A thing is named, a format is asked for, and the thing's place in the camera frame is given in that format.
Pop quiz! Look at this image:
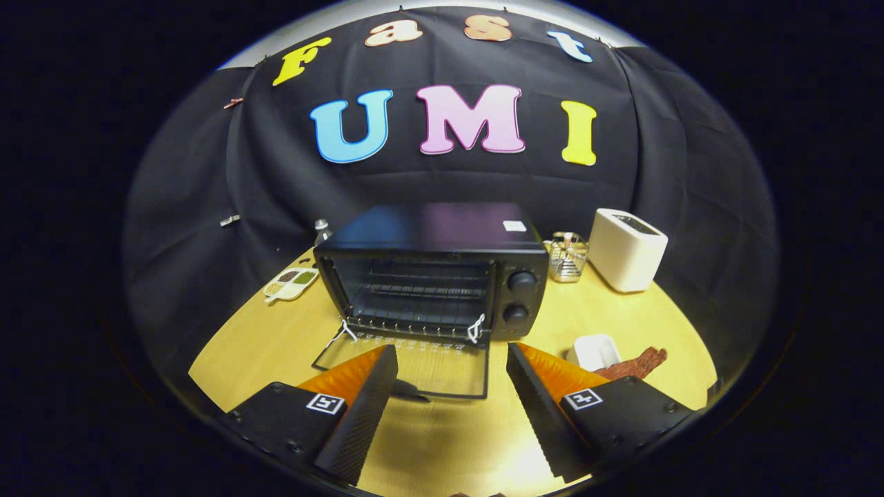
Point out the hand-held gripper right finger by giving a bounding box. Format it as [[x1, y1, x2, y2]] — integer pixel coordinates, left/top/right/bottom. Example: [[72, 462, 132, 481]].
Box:
[[506, 342, 695, 484]]

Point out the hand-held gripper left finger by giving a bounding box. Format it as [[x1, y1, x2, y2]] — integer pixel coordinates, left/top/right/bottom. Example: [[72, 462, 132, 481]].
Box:
[[220, 344, 399, 486]]

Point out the brown grilled meat piece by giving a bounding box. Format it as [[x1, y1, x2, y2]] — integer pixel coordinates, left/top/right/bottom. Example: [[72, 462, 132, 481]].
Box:
[[594, 346, 669, 382]]

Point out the black toaster oven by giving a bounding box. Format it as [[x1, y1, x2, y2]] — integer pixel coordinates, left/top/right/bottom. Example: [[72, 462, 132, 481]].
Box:
[[311, 202, 550, 402]]

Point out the white toaster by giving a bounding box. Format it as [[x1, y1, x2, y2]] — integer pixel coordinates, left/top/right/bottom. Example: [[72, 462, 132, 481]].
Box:
[[588, 208, 669, 293]]

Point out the white rectangular tray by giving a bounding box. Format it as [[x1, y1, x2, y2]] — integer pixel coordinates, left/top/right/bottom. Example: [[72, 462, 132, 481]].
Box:
[[566, 334, 622, 372]]

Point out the white divided spice dish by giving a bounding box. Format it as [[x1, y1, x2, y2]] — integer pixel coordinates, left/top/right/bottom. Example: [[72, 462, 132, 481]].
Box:
[[263, 267, 320, 303]]

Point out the metal wire basket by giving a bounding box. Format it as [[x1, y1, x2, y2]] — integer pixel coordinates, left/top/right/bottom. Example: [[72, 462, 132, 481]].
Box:
[[544, 232, 590, 284]]

